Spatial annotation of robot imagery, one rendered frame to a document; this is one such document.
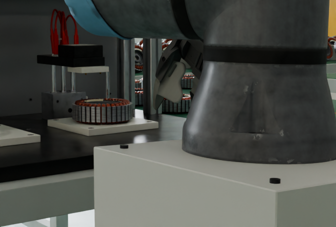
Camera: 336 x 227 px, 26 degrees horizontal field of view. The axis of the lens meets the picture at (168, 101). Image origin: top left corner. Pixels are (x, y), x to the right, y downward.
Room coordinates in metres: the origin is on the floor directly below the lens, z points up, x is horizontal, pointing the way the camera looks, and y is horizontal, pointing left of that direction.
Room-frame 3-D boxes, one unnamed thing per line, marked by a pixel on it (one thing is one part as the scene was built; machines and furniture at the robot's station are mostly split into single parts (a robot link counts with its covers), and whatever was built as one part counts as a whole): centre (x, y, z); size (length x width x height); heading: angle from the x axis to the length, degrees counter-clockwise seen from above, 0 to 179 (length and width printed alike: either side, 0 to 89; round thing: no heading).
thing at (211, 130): (0.69, -0.09, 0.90); 0.15 x 0.15 x 0.10
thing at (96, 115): (1.34, 0.12, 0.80); 0.11 x 0.11 x 0.04
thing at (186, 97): (1.72, -0.02, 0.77); 0.11 x 0.11 x 0.04
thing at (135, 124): (1.34, 0.12, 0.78); 0.15 x 0.15 x 0.01; 37
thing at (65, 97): (1.46, 0.21, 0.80); 0.07 x 0.05 x 0.06; 127
